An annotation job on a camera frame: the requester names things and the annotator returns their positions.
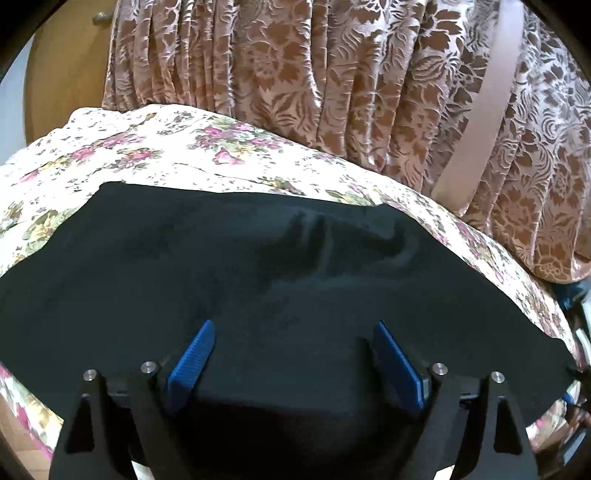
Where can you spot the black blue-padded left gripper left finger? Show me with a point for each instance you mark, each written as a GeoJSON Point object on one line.
{"type": "Point", "coordinates": [115, 424]}

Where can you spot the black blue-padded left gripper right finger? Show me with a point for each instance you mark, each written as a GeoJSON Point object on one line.
{"type": "Point", "coordinates": [466, 427]}

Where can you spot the black embroidered pant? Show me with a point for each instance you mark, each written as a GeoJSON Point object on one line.
{"type": "Point", "coordinates": [292, 389]}

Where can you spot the plain beige curtain tieback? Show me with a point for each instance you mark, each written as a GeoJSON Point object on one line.
{"type": "Point", "coordinates": [459, 180]}

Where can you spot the floral bed sheet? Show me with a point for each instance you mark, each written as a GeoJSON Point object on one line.
{"type": "Point", "coordinates": [186, 148]}

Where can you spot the brown floral curtain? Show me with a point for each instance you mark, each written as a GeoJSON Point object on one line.
{"type": "Point", "coordinates": [388, 85]}

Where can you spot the wooden wardrobe door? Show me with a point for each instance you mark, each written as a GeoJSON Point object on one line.
{"type": "Point", "coordinates": [67, 65]}

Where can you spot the brass door knob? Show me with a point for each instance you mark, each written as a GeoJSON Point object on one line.
{"type": "Point", "coordinates": [102, 18]}

